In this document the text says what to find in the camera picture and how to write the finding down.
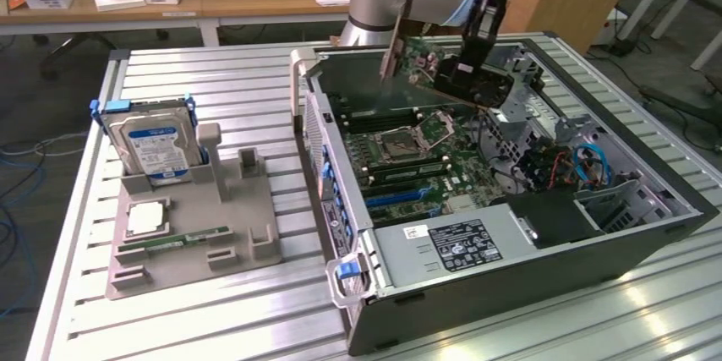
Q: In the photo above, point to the silver CPU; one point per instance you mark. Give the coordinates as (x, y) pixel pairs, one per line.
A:
(146, 219)

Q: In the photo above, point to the wooden cabinet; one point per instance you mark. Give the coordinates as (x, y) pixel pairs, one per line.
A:
(563, 14)

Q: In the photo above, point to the green graphics card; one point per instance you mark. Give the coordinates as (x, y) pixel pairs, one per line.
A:
(421, 56)

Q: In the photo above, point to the silver power supply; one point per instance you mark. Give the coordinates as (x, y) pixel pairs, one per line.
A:
(406, 264)

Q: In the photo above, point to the small orange box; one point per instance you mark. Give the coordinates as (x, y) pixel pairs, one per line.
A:
(16, 1)

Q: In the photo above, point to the wooden desk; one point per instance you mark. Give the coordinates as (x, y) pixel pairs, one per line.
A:
(74, 14)

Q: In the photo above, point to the black plastic shroud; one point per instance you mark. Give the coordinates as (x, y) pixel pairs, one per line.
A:
(553, 217)

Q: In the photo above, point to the grey parts rack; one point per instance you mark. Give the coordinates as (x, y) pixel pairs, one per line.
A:
(186, 268)

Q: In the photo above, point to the blue expansion slot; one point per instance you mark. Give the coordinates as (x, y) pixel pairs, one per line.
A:
(398, 199)

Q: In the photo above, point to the white power unit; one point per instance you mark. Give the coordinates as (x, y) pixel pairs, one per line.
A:
(614, 27)

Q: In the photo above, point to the green motherboard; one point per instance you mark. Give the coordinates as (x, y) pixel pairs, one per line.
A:
(451, 158)

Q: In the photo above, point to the silver perforated disk bay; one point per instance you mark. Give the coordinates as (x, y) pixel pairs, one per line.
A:
(507, 128)

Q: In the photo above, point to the grey disk bay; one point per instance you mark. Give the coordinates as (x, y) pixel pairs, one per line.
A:
(621, 209)

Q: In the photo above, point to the black labelled RAM stick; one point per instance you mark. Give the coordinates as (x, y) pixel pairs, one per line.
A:
(406, 173)

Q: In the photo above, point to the metal socket cover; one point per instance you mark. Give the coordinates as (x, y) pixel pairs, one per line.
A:
(439, 126)

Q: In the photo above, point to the black open PC case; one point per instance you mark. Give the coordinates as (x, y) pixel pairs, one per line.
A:
(507, 293)

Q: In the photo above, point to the green RAM stick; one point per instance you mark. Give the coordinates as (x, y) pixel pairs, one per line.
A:
(170, 242)

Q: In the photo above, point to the CPU socket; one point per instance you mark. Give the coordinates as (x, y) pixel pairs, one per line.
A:
(398, 143)

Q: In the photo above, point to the hard disk with blue caddy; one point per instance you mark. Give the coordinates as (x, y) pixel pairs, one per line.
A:
(152, 145)

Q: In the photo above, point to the blue slot latch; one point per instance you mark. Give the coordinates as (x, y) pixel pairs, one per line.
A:
(323, 162)
(338, 196)
(347, 228)

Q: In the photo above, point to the blue case latch tab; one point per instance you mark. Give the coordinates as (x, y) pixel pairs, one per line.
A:
(345, 271)

